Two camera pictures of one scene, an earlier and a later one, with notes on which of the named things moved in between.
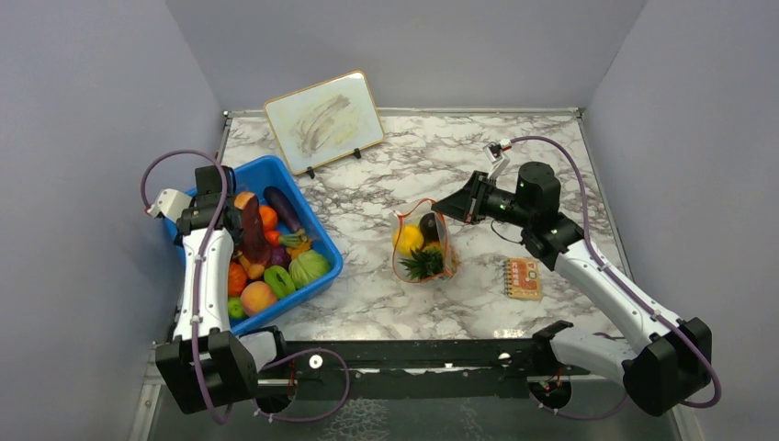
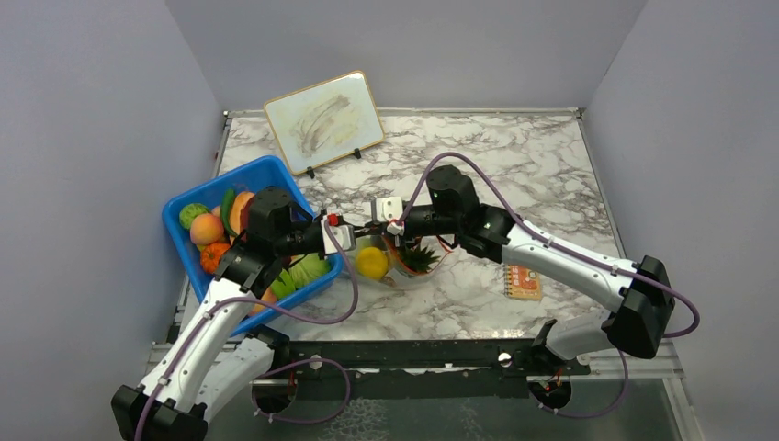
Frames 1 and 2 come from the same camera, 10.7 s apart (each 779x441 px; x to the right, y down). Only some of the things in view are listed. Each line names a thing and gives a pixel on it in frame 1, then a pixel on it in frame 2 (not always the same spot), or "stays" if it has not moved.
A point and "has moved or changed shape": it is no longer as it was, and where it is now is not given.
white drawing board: [325, 121] stays
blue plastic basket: [254, 178] stays
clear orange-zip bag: [421, 247] has moved or changed shape
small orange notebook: [522, 278] stays
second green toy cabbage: [309, 265] stays
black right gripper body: [498, 204] → [426, 220]
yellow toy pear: [407, 237] → [372, 263]
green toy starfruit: [278, 281] stays
